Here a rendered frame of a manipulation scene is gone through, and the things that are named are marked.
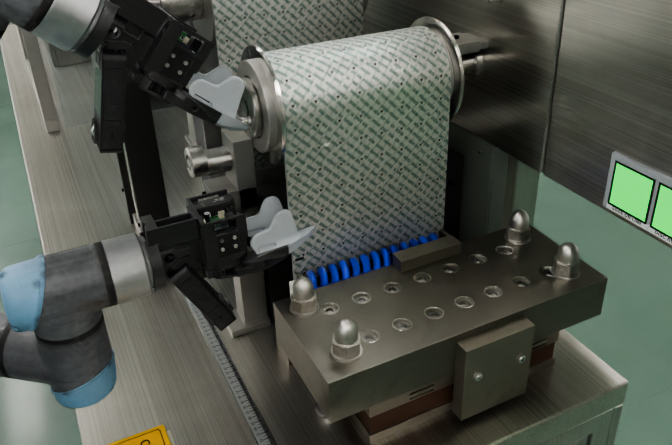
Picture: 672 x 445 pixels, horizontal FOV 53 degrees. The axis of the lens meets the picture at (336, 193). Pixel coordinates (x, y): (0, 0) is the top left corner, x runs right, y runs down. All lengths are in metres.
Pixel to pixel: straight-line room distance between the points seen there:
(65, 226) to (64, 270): 0.60
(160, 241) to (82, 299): 0.10
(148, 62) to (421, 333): 0.43
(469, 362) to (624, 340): 1.73
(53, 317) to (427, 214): 0.50
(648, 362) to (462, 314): 1.66
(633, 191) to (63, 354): 0.66
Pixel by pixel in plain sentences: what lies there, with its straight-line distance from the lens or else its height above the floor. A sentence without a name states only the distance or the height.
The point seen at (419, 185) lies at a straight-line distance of 0.93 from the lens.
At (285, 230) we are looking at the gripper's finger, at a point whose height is 1.12.
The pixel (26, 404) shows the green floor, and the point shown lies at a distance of 2.41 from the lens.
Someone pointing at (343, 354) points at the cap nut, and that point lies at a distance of 0.77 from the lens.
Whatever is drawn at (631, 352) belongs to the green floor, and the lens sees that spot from 2.48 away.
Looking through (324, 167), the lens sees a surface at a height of 1.18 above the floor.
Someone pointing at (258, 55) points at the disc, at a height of 1.32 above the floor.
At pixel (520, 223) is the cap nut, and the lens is 0.97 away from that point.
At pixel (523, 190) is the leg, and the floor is 0.96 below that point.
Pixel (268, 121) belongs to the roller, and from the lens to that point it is 0.80.
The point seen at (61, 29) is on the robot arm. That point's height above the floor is 1.39.
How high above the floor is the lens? 1.55
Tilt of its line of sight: 29 degrees down
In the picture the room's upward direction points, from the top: 2 degrees counter-clockwise
